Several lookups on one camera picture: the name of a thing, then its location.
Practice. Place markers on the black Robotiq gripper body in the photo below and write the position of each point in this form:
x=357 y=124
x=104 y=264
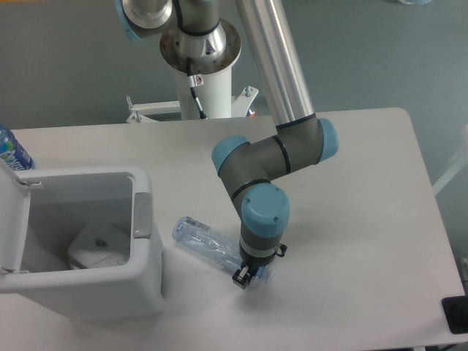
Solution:
x=253 y=262

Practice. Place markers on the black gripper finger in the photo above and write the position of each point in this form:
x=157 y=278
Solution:
x=244 y=275

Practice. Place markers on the crushed clear plastic bottle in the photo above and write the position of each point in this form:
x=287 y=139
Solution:
x=217 y=248

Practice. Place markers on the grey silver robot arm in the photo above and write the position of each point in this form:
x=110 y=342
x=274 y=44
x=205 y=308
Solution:
x=248 y=170

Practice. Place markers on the white plastic trash can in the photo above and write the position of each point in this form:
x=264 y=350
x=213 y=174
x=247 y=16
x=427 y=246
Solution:
x=63 y=201

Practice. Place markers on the black device at table edge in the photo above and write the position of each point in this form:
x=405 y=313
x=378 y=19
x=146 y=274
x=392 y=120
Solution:
x=455 y=309

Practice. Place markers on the blue labelled water bottle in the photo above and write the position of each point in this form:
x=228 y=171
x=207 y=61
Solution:
x=13 y=153

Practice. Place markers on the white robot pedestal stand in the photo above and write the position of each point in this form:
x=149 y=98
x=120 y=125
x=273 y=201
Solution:
x=202 y=68

